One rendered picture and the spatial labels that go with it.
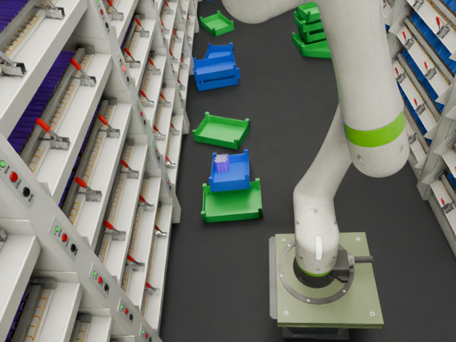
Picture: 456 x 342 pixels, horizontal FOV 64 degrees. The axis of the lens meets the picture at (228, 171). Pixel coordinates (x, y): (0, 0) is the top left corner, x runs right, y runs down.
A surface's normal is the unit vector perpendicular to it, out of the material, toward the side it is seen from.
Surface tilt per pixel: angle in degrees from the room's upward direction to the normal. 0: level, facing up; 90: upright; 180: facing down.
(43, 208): 90
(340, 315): 3
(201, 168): 0
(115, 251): 15
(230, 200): 0
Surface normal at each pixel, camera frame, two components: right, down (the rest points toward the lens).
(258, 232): -0.14, -0.68
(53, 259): 0.01, 0.73
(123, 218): 0.13, -0.69
